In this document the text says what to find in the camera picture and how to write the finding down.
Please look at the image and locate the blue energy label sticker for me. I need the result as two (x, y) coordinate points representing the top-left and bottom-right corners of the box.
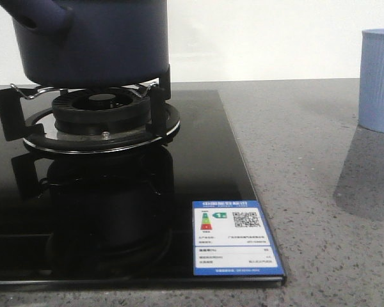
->
(192, 200), (285, 278)

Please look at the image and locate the black glass gas stove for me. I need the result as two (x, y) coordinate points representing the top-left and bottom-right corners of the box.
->
(0, 90), (287, 288)

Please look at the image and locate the right black pot support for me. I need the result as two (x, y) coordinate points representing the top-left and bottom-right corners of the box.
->
(0, 71), (180, 155)

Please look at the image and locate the light blue ribbed cup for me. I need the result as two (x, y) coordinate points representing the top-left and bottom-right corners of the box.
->
(358, 28), (384, 133)

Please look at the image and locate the right black gas burner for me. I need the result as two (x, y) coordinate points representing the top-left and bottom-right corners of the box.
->
(52, 88), (150, 136)

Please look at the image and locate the dark blue cooking pot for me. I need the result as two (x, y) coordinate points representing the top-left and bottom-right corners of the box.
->
(0, 1), (169, 88)

